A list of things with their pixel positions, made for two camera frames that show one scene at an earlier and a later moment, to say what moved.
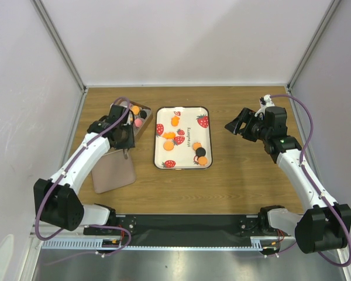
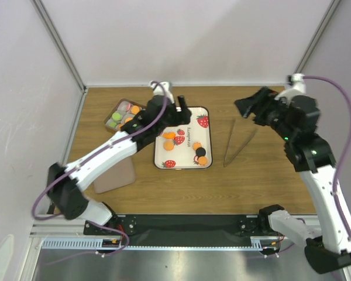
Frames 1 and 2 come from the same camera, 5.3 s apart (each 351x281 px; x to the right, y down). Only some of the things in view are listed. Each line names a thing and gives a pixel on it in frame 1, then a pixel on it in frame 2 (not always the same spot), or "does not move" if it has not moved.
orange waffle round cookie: (136, 109) does not move
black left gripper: (130, 143) to (181, 117)
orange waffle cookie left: (168, 146) does not move
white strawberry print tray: (193, 126) does not move
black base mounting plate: (182, 230) does not move
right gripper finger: (234, 126) to (247, 105)
